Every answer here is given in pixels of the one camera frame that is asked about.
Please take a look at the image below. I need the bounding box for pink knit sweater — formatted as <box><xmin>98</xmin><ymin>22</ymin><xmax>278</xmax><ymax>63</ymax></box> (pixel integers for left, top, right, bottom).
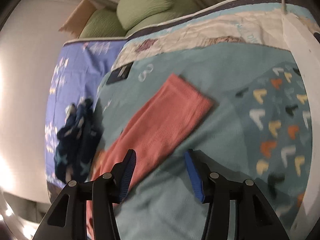
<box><xmin>92</xmin><ymin>74</ymin><xmax>214</xmax><ymax>239</ymax></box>

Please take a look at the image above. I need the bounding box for navy star fleece garment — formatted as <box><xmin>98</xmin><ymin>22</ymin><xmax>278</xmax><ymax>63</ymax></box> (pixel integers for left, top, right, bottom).
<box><xmin>54</xmin><ymin>98</ymin><xmax>101</xmax><ymax>184</ymax></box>

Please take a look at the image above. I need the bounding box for teal patterned quilt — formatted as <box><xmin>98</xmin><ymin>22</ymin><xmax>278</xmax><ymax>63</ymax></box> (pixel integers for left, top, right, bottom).
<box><xmin>95</xmin><ymin>0</ymin><xmax>319</xmax><ymax>239</ymax></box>

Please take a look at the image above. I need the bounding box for black remote control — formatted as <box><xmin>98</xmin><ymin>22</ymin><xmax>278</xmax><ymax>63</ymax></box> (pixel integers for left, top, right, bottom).
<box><xmin>106</xmin><ymin>62</ymin><xmax>133</xmax><ymax>85</ymax></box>

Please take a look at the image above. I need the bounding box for purple tree print sheet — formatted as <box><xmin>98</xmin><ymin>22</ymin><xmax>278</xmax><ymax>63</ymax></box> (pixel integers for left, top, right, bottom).
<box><xmin>44</xmin><ymin>40</ymin><xmax>126</xmax><ymax>188</ymax></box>

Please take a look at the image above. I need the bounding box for green pillow far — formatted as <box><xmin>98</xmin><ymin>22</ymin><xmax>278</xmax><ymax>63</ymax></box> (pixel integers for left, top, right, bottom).
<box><xmin>79</xmin><ymin>8</ymin><xmax>126</xmax><ymax>38</ymax></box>

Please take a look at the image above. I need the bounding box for green pillow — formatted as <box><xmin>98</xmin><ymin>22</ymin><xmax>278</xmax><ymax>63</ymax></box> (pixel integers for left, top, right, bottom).
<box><xmin>79</xmin><ymin>8</ymin><xmax>126</xmax><ymax>38</ymax></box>
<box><xmin>117</xmin><ymin>0</ymin><xmax>173</xmax><ymax>30</ymax></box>

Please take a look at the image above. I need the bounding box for green pillow near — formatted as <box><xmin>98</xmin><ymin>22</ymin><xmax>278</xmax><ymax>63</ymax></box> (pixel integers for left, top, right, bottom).
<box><xmin>117</xmin><ymin>0</ymin><xmax>173</xmax><ymax>30</ymax></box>

